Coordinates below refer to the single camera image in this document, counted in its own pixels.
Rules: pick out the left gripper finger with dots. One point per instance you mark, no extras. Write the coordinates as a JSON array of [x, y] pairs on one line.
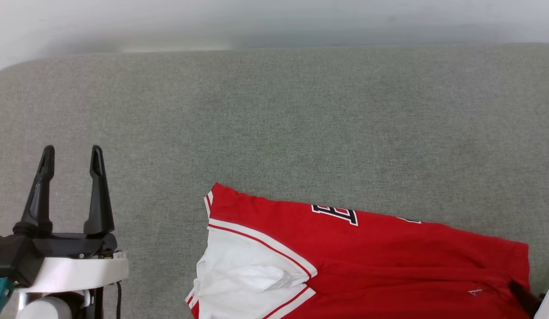
[[99, 199], [37, 199]]

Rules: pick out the grey fabric sofa cushion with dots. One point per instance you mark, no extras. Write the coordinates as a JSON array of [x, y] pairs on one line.
[[278, 124]]

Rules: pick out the red and white jersey shirt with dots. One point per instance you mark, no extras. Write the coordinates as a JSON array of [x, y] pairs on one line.
[[367, 266]]

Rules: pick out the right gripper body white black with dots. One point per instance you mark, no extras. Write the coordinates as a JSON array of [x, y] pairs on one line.
[[548, 305]]

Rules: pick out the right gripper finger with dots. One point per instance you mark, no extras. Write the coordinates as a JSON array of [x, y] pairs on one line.
[[524, 299]]

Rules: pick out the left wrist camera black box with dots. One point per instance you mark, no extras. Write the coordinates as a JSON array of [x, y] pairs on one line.
[[13, 259]]

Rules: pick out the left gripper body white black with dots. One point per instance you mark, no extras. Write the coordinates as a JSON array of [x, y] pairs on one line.
[[75, 266]]

